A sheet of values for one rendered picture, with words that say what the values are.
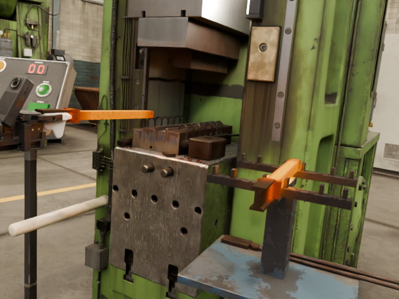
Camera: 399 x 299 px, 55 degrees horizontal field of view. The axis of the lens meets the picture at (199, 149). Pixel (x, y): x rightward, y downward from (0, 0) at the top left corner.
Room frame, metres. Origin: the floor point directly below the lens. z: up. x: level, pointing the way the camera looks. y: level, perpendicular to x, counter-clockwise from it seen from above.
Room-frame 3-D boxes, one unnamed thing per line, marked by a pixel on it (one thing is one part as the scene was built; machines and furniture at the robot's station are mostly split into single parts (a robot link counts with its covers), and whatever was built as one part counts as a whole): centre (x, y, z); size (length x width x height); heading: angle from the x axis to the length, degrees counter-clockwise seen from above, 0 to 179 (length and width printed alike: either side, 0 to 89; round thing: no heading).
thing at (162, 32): (1.50, 0.06, 1.32); 0.42 x 0.20 x 0.10; 151
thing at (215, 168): (0.95, -0.10, 0.97); 0.23 x 0.06 x 0.02; 156
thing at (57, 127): (0.90, 0.34, 1.04); 0.09 x 0.03 x 0.06; 149
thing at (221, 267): (0.90, -0.21, 0.70); 0.40 x 0.30 x 0.02; 66
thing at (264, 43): (1.27, -0.18, 1.27); 0.09 x 0.02 x 0.17; 61
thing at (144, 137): (1.50, 0.06, 0.96); 0.42 x 0.20 x 0.09; 151
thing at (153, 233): (1.48, 0.00, 0.69); 0.56 x 0.38 x 0.45; 151
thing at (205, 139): (1.28, -0.03, 0.95); 0.12 x 0.08 x 0.06; 151
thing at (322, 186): (0.85, -0.32, 0.97); 0.23 x 0.06 x 0.02; 156
